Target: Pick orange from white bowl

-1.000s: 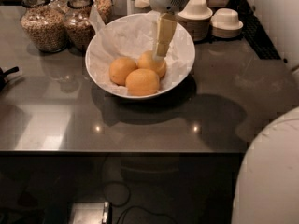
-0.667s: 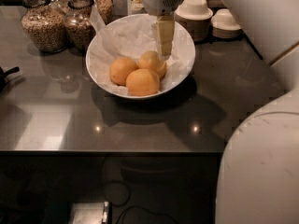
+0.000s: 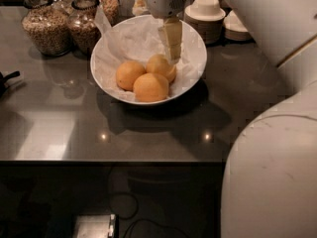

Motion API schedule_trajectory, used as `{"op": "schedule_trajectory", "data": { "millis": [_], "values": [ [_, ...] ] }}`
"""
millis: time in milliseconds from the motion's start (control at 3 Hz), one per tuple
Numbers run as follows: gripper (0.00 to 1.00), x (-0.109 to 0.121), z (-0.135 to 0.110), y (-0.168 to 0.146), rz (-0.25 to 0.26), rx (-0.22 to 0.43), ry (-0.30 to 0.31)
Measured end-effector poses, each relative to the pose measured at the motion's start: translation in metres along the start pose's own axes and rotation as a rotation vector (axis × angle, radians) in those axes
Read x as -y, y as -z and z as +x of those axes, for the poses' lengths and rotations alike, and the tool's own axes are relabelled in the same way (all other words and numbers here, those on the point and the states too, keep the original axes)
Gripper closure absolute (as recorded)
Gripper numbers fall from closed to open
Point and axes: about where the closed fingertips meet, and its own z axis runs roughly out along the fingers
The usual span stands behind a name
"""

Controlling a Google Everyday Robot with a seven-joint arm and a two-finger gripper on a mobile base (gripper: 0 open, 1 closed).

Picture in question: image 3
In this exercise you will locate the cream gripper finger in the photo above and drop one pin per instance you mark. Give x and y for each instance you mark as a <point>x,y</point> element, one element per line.
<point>170,34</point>
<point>139,8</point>

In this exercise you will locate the orange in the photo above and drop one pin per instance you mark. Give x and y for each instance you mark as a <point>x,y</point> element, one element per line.
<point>127,73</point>
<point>158,63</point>
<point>151,87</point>

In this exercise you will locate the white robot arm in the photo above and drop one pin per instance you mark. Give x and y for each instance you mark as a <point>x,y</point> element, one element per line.
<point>269,186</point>

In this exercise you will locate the white ceramic bowl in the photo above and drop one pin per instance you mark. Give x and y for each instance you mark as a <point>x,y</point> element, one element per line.
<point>194,55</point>

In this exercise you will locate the rear glass cereal jar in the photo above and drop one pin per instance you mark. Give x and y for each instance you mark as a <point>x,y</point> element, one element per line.
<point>111,10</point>

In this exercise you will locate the white paper liner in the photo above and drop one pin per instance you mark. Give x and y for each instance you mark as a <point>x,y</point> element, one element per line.
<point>132,40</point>

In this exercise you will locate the left stack of paper bowls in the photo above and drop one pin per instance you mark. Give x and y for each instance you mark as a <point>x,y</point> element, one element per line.
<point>206,17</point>

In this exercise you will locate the middle glass cereal jar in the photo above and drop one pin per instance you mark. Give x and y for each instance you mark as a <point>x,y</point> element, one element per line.
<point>81,23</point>

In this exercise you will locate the large glass cereal jar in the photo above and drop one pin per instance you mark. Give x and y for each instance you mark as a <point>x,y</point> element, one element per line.
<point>46,26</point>

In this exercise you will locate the black kettle spout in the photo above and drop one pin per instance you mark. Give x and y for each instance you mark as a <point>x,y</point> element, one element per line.
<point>4,79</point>

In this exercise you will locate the silver metal box below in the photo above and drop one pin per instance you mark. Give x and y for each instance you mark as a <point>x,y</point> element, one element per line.
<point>95,226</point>

